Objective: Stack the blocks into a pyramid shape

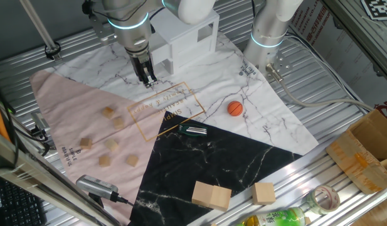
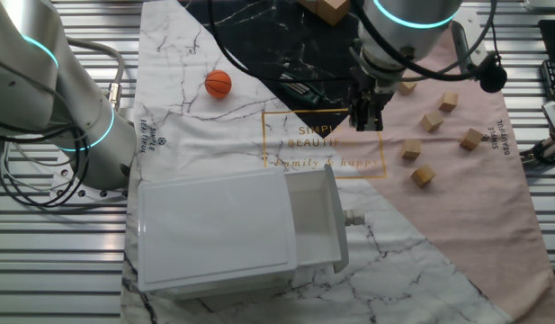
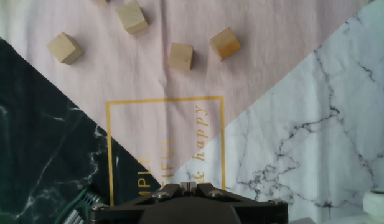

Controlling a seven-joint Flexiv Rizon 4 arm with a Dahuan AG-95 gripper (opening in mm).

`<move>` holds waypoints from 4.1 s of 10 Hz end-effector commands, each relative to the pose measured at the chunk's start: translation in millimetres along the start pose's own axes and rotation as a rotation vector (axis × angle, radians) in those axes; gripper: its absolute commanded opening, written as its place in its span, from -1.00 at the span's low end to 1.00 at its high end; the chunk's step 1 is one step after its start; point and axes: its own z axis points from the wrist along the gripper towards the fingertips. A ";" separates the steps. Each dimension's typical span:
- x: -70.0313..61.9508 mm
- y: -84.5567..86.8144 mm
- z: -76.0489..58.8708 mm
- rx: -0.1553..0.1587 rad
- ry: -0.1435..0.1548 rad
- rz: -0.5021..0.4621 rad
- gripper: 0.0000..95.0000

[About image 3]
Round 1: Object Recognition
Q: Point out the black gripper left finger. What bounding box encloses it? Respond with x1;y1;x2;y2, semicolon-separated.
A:
89;182;189;224

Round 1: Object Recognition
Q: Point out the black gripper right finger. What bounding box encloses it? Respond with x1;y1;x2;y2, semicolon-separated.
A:
188;182;289;224

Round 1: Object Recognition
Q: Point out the marble and pink tablecloth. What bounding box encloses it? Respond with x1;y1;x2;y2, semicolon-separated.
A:
0;0;384;224

